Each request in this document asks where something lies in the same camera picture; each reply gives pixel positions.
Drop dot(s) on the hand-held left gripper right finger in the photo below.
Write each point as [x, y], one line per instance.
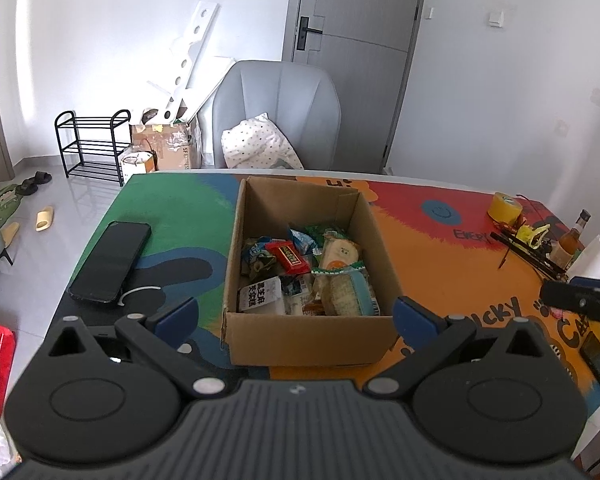
[415, 322]

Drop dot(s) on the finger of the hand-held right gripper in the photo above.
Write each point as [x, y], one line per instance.
[565, 296]

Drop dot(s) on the blue and green snack packet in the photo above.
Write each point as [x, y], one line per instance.
[257, 257]

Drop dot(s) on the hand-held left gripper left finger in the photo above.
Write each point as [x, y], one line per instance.
[177, 322]

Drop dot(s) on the dark slippers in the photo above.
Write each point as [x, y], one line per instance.
[32, 182]

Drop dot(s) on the taped cardboard box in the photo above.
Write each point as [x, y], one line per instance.
[167, 146]

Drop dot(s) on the white black-label packet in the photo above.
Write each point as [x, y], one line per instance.
[260, 296]

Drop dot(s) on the grey armchair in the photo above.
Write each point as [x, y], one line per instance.
[280, 95]

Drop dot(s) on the white foam boards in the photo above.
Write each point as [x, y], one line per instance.
[190, 60]

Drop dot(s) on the black shoe rack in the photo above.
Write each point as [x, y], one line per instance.
[92, 145]

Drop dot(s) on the green floor mat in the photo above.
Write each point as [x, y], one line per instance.
[5, 203]

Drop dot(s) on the white dotted pillow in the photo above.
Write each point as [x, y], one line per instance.
[260, 142]

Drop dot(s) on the yellow tape roll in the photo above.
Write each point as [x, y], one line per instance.
[505, 207]

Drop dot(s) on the orange biscuit packet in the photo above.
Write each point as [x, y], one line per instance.
[337, 252]

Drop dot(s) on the red candy packet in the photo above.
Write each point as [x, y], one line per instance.
[290, 256]

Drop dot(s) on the yellow plastic bag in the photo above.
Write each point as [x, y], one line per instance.
[532, 234]

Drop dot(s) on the white paper towel roll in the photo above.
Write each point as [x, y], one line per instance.
[594, 259]

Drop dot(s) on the white light switch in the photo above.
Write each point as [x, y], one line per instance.
[495, 17]

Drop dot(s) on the white bucket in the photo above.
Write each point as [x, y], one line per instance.
[137, 161]

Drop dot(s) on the long white blue packet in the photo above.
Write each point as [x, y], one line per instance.
[296, 294]

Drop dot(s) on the grey door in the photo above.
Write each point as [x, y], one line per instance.
[355, 70]

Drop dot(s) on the brown glass bottle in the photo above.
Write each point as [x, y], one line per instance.
[570, 244]

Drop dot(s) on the teal cracker packet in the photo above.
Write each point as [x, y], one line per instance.
[347, 292]

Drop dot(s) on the black smartphone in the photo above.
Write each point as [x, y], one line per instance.
[112, 260]

